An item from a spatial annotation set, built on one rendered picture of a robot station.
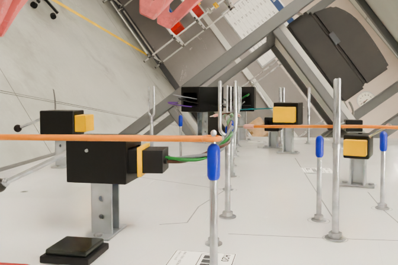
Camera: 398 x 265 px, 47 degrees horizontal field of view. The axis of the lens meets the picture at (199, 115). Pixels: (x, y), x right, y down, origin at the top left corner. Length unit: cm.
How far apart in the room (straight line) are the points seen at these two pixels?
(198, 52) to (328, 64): 685
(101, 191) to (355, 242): 23
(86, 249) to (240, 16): 794
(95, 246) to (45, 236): 8
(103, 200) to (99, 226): 2
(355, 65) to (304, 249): 113
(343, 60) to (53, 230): 117
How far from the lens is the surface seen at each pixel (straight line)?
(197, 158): 41
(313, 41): 147
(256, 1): 828
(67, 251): 37
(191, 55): 827
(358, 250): 41
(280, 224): 46
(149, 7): 40
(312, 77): 139
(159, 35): 854
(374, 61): 150
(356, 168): 68
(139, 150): 40
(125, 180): 40
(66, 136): 29
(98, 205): 43
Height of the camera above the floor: 130
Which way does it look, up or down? 9 degrees down
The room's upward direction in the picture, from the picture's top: 53 degrees clockwise
